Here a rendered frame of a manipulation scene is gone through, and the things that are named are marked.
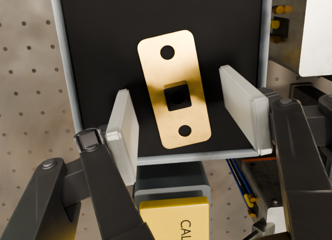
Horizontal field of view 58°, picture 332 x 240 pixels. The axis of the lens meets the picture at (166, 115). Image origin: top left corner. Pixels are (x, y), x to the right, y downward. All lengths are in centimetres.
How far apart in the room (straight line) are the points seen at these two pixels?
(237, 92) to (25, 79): 62
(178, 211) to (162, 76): 12
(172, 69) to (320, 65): 15
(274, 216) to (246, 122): 29
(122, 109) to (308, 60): 18
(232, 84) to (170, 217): 14
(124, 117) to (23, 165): 69
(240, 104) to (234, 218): 77
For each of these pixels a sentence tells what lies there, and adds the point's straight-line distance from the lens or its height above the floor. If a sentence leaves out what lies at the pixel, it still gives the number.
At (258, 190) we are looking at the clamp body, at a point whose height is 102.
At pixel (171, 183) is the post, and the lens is 28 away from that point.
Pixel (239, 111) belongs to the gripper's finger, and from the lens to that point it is 17.
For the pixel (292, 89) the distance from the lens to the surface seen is 76.
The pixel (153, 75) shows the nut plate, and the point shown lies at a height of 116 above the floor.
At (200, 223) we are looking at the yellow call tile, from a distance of 28.
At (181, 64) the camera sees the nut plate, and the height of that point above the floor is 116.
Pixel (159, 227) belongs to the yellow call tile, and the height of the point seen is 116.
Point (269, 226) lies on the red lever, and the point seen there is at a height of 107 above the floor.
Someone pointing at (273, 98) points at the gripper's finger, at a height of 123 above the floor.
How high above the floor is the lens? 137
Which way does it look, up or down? 68 degrees down
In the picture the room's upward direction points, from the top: 171 degrees clockwise
